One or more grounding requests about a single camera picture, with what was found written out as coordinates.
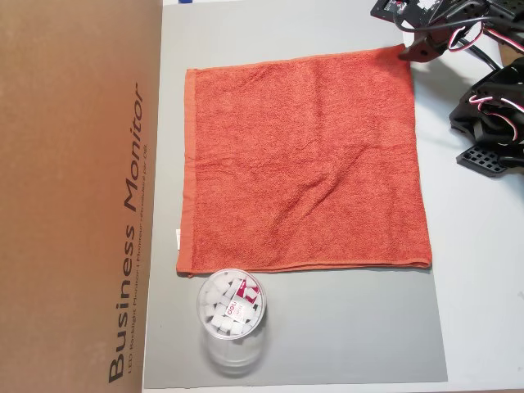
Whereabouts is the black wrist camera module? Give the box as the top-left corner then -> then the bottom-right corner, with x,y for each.
370,0 -> 413,20

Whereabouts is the orange terry towel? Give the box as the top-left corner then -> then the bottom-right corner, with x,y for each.
174,43 -> 434,278

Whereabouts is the red deli label card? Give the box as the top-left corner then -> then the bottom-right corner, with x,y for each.
223,278 -> 261,321

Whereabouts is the black cable bundle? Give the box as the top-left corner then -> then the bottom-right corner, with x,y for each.
466,40 -> 505,71

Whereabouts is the grey table mat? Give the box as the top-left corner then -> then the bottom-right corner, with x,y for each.
142,3 -> 449,390

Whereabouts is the black grid table clamp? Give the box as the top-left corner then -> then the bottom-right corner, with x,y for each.
454,145 -> 509,179

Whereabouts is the black camera cable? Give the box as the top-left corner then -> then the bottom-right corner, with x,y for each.
392,15 -> 492,34

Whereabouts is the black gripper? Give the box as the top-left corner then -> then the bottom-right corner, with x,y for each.
399,0 -> 488,63

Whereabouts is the brown cardboard monitor box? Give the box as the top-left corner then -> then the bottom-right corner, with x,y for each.
0,0 -> 165,393

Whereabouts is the clear plastic jar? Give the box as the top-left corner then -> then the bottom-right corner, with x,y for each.
195,268 -> 269,377

